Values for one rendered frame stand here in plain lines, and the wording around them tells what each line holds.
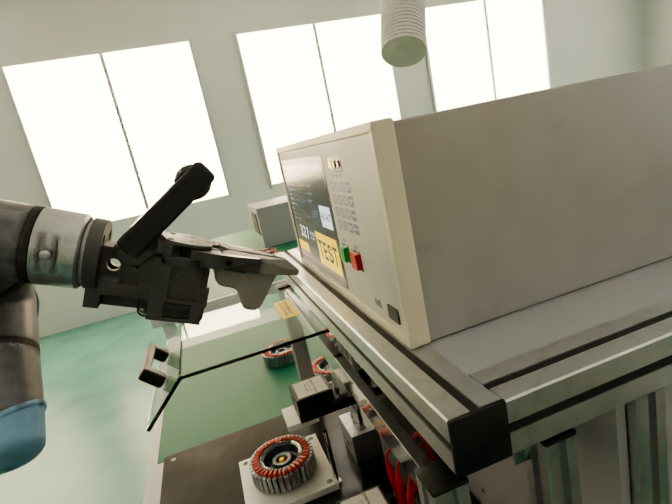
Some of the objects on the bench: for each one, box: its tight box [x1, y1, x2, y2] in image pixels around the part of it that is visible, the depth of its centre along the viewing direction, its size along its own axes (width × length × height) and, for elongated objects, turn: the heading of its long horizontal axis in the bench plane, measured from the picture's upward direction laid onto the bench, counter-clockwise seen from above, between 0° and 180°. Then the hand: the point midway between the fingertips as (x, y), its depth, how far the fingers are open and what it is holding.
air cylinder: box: [339, 409, 383, 464], centre depth 82 cm, size 5×8×6 cm
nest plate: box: [239, 433, 340, 504], centre depth 79 cm, size 15×15×1 cm
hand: (288, 263), depth 51 cm, fingers closed
